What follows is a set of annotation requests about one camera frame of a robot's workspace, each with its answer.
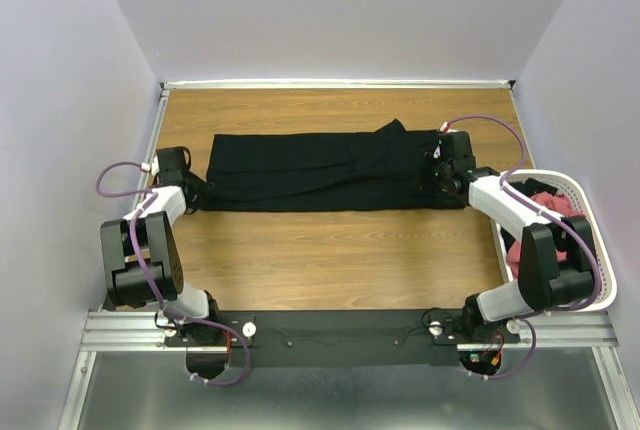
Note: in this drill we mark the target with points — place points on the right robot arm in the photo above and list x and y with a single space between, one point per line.
557 266

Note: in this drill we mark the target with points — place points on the aluminium back table rail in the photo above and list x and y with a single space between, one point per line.
309 83

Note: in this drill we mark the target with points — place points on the black garment in basket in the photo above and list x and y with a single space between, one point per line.
530 186

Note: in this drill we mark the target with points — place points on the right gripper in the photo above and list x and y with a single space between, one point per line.
431 158

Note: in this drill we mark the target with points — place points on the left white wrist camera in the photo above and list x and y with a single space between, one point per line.
151 168

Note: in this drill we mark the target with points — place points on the black t shirt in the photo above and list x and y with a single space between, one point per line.
324 172

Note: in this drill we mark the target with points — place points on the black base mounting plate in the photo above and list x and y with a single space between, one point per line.
355 338

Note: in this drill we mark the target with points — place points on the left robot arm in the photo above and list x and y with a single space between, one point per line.
185 306

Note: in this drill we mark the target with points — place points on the aluminium front frame rail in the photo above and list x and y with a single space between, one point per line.
560 375

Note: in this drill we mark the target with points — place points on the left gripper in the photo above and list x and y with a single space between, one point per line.
195 203

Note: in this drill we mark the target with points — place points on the pink shirt in basket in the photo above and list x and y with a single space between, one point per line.
558 203

